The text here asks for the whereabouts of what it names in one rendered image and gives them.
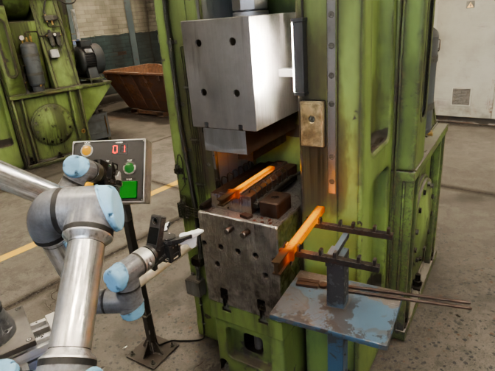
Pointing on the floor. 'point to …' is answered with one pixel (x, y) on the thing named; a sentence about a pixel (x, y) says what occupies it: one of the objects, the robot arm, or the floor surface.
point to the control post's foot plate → (141, 355)
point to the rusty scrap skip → (141, 87)
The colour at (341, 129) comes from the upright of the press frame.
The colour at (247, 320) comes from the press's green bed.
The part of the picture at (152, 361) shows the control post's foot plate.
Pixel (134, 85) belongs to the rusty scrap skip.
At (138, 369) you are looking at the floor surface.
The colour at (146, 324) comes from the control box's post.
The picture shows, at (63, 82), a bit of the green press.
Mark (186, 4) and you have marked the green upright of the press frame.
